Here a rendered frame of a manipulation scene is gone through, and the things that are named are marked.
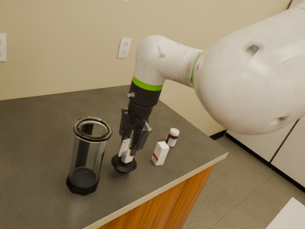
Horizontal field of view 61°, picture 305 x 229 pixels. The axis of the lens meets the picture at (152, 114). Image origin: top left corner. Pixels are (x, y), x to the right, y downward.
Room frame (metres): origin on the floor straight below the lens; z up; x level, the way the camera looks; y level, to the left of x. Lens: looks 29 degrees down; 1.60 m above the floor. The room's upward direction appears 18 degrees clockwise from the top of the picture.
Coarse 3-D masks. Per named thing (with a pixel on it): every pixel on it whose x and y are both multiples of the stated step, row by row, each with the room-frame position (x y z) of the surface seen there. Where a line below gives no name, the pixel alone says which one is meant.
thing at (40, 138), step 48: (48, 96) 1.03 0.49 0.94; (96, 96) 1.17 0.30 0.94; (0, 144) 0.65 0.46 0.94; (48, 144) 0.72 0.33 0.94; (144, 144) 0.90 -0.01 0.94; (192, 144) 1.02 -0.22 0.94; (0, 192) 0.48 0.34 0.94; (48, 192) 0.53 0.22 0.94; (96, 192) 0.58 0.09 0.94; (144, 192) 0.64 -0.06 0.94
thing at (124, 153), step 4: (124, 152) 0.71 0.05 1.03; (116, 156) 0.71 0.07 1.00; (124, 156) 0.69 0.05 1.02; (112, 160) 0.69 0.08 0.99; (116, 160) 0.69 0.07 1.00; (120, 160) 0.69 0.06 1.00; (124, 160) 0.69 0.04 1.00; (132, 160) 0.71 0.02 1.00; (112, 164) 0.68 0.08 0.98; (116, 164) 0.67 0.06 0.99; (120, 164) 0.67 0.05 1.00; (124, 164) 0.68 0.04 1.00; (128, 164) 0.69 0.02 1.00; (132, 164) 0.69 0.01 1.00; (136, 164) 0.71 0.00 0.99; (116, 168) 0.66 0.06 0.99; (120, 168) 0.66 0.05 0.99; (124, 168) 0.67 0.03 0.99; (128, 168) 0.67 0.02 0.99; (132, 168) 0.68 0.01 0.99; (120, 172) 0.67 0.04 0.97; (124, 172) 0.67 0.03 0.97; (128, 172) 0.68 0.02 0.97
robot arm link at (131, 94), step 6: (132, 84) 0.68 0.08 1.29; (132, 90) 0.67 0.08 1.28; (138, 90) 0.66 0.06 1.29; (144, 90) 0.66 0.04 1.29; (150, 90) 0.66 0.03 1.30; (132, 96) 0.66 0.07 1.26; (138, 96) 0.66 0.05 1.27; (144, 96) 0.66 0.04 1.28; (150, 96) 0.66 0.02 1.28; (156, 96) 0.68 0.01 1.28; (138, 102) 0.66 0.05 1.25; (144, 102) 0.66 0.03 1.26; (150, 102) 0.67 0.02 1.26; (156, 102) 0.69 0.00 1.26
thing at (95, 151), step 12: (84, 120) 0.62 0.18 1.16; (96, 120) 0.64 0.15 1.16; (84, 132) 0.63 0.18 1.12; (96, 132) 0.64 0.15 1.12; (108, 132) 0.60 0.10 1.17; (84, 144) 0.55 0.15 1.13; (96, 144) 0.56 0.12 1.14; (72, 156) 0.57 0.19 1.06; (84, 156) 0.55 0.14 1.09; (96, 156) 0.57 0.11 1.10; (72, 168) 0.56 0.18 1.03; (84, 168) 0.55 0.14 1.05; (96, 168) 0.57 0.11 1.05; (72, 180) 0.56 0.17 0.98; (84, 180) 0.55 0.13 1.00; (96, 180) 0.59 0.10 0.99
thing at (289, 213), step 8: (296, 200) 0.55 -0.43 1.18; (288, 208) 0.54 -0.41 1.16; (296, 208) 0.53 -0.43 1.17; (304, 208) 0.53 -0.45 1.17; (280, 216) 0.52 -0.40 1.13; (288, 216) 0.52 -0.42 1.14; (296, 216) 0.52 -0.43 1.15; (304, 216) 0.52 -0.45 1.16; (272, 224) 0.51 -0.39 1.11; (280, 224) 0.50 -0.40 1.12; (288, 224) 0.50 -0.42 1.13; (296, 224) 0.50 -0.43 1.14; (304, 224) 0.50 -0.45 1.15
